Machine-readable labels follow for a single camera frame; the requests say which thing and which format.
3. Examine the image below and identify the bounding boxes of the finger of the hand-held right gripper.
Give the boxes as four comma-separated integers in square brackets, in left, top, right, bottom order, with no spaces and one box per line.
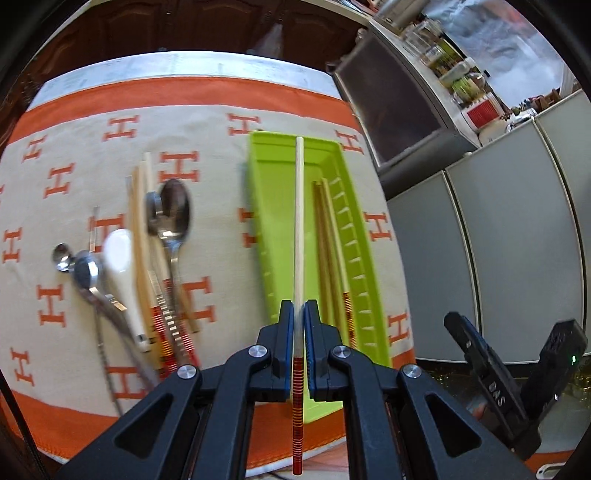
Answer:
[443,312,498,384]

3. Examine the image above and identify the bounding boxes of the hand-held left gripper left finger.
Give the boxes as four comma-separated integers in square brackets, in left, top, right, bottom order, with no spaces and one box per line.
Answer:
[55,300,295,480]

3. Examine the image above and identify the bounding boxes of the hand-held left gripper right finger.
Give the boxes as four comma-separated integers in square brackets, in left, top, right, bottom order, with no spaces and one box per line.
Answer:
[304,300,536,480]

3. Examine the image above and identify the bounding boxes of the brown bamboo chopstick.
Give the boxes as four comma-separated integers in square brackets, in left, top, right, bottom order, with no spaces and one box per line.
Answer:
[313,181,329,324]
[318,181,340,326]

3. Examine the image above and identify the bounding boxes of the light chopstick with red bands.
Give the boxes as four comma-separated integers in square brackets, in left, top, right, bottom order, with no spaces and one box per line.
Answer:
[142,152,200,367]
[322,179,358,352]
[291,136,306,476]

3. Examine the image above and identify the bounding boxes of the metal chopstick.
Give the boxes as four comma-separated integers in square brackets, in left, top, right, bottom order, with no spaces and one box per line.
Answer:
[124,176,188,365]

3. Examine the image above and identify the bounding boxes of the green plastic utensil tray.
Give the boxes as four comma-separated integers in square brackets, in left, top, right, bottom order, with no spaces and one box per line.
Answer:
[245,130,394,414]

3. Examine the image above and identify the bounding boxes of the large steel spoon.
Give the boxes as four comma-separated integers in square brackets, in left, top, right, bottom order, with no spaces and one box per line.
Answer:
[157,178,192,333]

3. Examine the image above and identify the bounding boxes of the white ceramic spoon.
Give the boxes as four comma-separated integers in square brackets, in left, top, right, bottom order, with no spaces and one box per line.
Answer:
[104,228,153,354]

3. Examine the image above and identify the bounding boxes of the bamboo chopstick with black band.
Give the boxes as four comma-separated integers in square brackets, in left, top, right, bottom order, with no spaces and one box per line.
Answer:
[131,167,172,376]

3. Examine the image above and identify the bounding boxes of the steel ladle spoon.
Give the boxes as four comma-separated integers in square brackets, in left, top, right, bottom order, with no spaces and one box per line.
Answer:
[71,251,160,388]

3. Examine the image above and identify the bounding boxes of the small steel spoon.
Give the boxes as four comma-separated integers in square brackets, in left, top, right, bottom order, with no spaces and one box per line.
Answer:
[52,243,77,273]

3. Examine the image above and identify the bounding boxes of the grey refrigerator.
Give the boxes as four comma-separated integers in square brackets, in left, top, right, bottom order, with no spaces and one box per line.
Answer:
[385,88,591,370]

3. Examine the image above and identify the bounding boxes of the orange patterned table cloth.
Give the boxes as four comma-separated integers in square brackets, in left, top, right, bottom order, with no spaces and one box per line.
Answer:
[0,76,416,467]

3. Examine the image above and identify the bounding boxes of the red label container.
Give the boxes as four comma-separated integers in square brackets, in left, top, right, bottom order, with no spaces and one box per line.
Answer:
[464,99,502,130]

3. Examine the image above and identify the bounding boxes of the clear bottle with green label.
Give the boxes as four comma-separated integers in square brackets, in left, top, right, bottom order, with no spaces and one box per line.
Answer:
[459,74,485,102]

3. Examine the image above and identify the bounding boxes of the white bottle with green label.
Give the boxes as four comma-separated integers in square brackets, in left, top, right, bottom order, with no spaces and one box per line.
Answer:
[443,62,469,88]

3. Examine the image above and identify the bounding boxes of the glass pitcher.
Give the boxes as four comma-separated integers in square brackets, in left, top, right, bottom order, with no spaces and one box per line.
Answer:
[413,21,441,47]

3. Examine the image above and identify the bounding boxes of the steel electric kettle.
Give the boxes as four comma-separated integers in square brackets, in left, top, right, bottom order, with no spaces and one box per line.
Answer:
[383,0,430,24]

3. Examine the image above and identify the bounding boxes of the dark wooden base cabinets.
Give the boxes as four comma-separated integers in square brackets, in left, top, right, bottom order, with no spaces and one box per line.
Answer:
[41,0,370,70]

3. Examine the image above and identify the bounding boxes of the silver wall poster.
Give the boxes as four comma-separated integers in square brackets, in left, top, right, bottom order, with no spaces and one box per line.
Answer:
[425,0,573,112]

